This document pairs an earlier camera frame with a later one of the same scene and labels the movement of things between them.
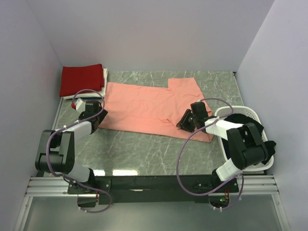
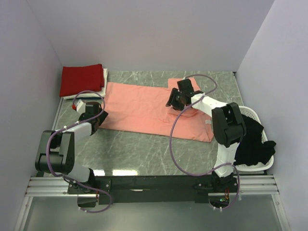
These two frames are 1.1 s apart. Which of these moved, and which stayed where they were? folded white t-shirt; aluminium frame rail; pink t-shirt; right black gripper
Moved: right black gripper
Stayed: folded white t-shirt; aluminium frame rail; pink t-shirt
